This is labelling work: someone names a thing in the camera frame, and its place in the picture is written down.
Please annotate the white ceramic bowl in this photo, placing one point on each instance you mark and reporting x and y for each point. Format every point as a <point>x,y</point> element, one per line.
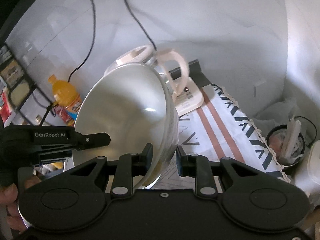
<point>133,105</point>

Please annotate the person's left hand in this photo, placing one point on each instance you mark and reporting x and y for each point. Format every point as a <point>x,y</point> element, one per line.
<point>9,196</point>

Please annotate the cream kettle base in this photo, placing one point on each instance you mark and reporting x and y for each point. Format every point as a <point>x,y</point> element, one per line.
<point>190,99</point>

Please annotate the black metal kitchen rack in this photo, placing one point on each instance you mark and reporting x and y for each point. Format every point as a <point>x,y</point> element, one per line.
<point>19,83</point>

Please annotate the glass electric kettle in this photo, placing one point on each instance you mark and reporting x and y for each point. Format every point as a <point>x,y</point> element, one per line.
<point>146,54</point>

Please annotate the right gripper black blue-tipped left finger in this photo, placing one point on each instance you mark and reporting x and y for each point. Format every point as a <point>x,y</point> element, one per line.
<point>128,167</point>

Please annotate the orange juice bottle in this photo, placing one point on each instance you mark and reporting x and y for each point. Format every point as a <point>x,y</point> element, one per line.
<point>65,95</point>

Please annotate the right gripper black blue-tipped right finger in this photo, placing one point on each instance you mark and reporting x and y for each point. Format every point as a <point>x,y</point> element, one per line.
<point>197,167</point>

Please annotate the patterned fringed table cloth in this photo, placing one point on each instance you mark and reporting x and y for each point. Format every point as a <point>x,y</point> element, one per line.
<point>219,128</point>

